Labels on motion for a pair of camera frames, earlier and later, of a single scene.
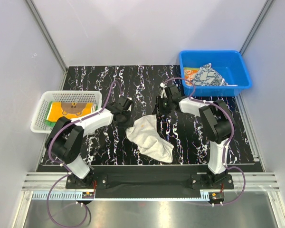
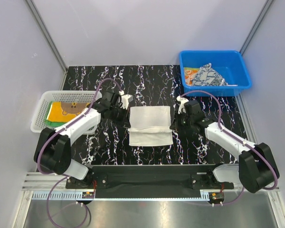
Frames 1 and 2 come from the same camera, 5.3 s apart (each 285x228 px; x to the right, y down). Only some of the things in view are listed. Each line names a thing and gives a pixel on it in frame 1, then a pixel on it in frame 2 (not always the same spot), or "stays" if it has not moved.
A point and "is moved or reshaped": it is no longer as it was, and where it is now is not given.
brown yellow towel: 69,110 stays
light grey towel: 146,133 is moved or reshaped
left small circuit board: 88,195 stays
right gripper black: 158,109 to 175,125
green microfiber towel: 48,123 stays
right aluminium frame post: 260,19 stays
